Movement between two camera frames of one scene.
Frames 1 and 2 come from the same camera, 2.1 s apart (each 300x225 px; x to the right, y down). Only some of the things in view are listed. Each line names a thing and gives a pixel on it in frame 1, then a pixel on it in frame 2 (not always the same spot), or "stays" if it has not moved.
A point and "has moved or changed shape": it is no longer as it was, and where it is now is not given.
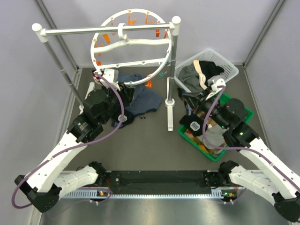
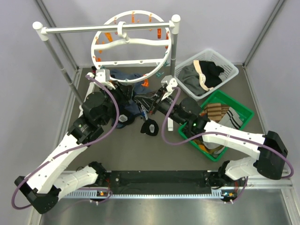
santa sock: (95, 78) has moved or changed shape
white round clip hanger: (131, 47) has moved or changed shape
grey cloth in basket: (189, 76) stays
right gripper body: (205, 105) -> (163, 106)
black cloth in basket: (209, 69) stays
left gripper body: (124, 94) stays
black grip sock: (116, 118) stays
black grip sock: (194, 124) has moved or changed shape
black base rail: (161, 179) stays
